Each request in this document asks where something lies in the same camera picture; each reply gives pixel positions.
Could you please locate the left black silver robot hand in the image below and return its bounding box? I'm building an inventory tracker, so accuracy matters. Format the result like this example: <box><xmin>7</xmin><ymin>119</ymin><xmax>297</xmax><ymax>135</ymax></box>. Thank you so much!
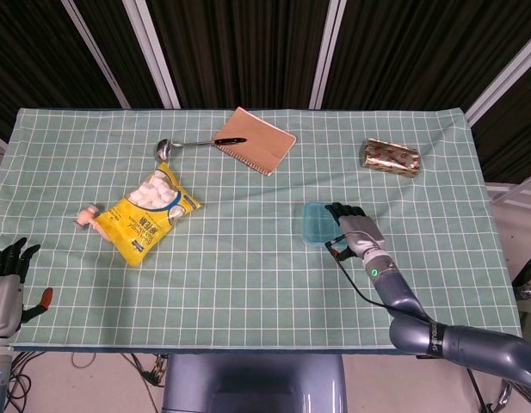
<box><xmin>0</xmin><ymin>237</ymin><xmax>54</xmax><ymax>339</ymax></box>

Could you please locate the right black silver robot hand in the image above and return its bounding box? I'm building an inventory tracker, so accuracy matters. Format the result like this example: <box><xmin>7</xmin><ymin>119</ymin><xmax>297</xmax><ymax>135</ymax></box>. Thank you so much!
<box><xmin>324</xmin><ymin>202</ymin><xmax>386</xmax><ymax>262</ymax></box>

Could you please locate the blue plastic lid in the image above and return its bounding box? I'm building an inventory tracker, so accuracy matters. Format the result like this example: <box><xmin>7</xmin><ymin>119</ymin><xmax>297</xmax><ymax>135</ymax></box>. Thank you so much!
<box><xmin>302</xmin><ymin>202</ymin><xmax>348</xmax><ymax>250</ymax></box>

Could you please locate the gold foil wrapped block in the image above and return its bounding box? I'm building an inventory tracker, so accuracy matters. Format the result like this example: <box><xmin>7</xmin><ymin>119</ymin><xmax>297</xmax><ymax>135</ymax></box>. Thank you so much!
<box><xmin>360</xmin><ymin>137</ymin><xmax>423</xmax><ymax>176</ymax></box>

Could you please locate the small beige toy hammer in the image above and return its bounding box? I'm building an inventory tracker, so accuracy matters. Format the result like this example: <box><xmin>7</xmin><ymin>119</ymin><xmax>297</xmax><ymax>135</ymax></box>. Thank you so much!
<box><xmin>73</xmin><ymin>204</ymin><xmax>115</xmax><ymax>242</ymax></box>

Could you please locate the green checked tablecloth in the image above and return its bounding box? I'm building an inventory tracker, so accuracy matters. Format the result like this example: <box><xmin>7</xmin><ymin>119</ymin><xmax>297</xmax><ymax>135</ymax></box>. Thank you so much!
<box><xmin>0</xmin><ymin>107</ymin><xmax>524</xmax><ymax>356</ymax></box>

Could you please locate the brown spiral notebook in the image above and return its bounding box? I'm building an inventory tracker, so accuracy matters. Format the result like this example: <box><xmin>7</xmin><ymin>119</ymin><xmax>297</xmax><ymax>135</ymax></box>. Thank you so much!
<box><xmin>213</xmin><ymin>106</ymin><xmax>298</xmax><ymax>177</ymax></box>

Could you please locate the yellow marshmallow bag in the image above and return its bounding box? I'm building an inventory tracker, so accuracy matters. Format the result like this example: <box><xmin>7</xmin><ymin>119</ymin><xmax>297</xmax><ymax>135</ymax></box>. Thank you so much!
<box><xmin>95</xmin><ymin>161</ymin><xmax>204</xmax><ymax>268</ymax></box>

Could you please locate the white pipe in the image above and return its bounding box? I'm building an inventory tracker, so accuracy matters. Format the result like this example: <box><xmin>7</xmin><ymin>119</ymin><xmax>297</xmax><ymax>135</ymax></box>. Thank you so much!
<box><xmin>491</xmin><ymin>171</ymin><xmax>531</xmax><ymax>204</ymax></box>

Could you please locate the black fan guard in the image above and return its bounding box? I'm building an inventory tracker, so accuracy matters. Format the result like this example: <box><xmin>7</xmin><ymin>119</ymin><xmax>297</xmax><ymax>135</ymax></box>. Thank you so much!
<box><xmin>512</xmin><ymin>251</ymin><xmax>531</xmax><ymax>287</ymax></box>

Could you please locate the grey-blue robot torso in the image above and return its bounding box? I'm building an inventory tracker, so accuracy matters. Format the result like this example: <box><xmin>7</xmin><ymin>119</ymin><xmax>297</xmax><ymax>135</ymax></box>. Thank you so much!
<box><xmin>161</xmin><ymin>352</ymin><xmax>349</xmax><ymax>413</ymax></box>

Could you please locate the black pleated curtain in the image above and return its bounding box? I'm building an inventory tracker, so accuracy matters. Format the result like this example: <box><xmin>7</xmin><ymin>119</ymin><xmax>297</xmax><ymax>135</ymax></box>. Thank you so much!
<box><xmin>0</xmin><ymin>0</ymin><xmax>531</xmax><ymax>186</ymax></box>

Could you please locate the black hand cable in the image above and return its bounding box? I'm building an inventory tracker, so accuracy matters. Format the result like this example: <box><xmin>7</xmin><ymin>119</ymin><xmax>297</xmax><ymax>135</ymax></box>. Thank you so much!
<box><xmin>324</xmin><ymin>234</ymin><xmax>438</xmax><ymax>322</ymax></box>

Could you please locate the black cable bundle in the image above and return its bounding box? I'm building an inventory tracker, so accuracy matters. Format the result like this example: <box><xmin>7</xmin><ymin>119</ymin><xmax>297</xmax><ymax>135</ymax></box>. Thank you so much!
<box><xmin>6</xmin><ymin>350</ymin><xmax>46</xmax><ymax>413</ymax></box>

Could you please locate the black floor cable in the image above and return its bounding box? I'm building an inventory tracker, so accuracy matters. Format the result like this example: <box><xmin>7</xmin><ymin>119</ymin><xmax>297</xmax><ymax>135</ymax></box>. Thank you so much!
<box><xmin>118</xmin><ymin>352</ymin><xmax>167</xmax><ymax>386</ymax></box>

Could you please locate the white metal frame post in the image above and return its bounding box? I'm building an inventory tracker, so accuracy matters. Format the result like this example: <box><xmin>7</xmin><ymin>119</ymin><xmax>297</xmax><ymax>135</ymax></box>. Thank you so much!
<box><xmin>308</xmin><ymin>0</ymin><xmax>348</xmax><ymax>109</ymax></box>
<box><xmin>465</xmin><ymin>32</ymin><xmax>531</xmax><ymax>126</ymax></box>
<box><xmin>122</xmin><ymin>0</ymin><xmax>182</xmax><ymax>108</ymax></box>
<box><xmin>60</xmin><ymin>0</ymin><xmax>132</xmax><ymax>108</ymax></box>

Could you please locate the metal ladle black handle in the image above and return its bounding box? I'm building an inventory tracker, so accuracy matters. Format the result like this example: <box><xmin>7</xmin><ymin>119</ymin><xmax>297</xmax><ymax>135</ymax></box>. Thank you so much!
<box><xmin>155</xmin><ymin>136</ymin><xmax>248</xmax><ymax>163</ymax></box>

